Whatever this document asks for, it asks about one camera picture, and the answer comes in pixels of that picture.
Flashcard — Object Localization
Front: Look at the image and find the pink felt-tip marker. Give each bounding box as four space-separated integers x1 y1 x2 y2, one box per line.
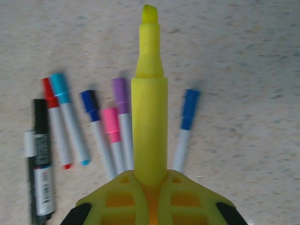
101 107 126 175

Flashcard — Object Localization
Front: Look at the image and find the red felt-tip marker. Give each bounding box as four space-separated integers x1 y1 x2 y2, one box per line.
41 77 73 170

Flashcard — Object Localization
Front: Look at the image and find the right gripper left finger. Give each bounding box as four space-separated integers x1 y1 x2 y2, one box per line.
60 170 151 225

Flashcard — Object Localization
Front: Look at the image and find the yellow highlighter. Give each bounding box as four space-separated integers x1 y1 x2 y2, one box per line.
130 4 169 187

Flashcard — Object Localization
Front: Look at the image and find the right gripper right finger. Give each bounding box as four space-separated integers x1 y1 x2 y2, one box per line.
154 170 248 225

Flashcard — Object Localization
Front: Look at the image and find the cyan felt-tip marker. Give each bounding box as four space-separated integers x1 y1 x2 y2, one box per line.
50 73 91 166

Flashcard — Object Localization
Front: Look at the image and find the dark blue felt-tip marker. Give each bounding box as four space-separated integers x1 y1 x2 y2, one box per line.
79 90 117 181

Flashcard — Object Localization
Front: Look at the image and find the purple felt-tip marker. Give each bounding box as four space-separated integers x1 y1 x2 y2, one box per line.
112 77 134 171

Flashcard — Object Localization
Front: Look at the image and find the thick black marker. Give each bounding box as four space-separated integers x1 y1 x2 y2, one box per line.
31 98 57 218

